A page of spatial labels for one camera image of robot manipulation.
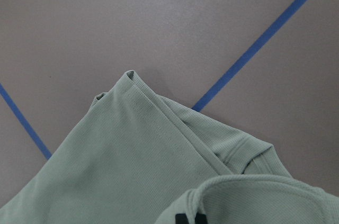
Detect olive green long-sleeve shirt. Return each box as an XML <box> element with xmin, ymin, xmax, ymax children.
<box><xmin>1</xmin><ymin>70</ymin><xmax>338</xmax><ymax>223</ymax></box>

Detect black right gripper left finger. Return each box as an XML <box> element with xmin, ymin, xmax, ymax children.
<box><xmin>175</xmin><ymin>213</ymin><xmax>187</xmax><ymax>224</ymax></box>

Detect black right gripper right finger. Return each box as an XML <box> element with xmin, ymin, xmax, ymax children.
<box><xmin>194</xmin><ymin>212</ymin><xmax>207</xmax><ymax>224</ymax></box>

